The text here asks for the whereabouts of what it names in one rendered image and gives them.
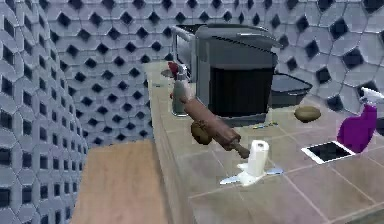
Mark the brown wooden rolling pin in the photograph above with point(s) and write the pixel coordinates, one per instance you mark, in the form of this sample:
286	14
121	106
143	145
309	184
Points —
210	121

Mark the grey green bottle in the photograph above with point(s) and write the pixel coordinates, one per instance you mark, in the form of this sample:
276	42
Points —
179	96

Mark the brown potato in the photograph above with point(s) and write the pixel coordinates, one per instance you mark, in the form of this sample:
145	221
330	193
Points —
199	134
307	113

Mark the red tomato on plate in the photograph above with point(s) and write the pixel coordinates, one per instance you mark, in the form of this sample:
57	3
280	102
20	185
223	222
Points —
172	68

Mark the grey coffee machine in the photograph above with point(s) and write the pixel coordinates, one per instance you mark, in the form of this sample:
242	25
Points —
230	56

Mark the white paper towel roll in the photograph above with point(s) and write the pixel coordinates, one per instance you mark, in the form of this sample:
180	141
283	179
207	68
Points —
256	160

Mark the dark grey bowl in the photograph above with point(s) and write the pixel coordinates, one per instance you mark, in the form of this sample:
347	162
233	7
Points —
288	90

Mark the white framed black tablet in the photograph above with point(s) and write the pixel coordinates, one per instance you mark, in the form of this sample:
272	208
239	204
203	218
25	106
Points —
328	151

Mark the purple spray bottle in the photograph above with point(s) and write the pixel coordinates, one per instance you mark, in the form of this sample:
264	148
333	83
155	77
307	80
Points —
358	128

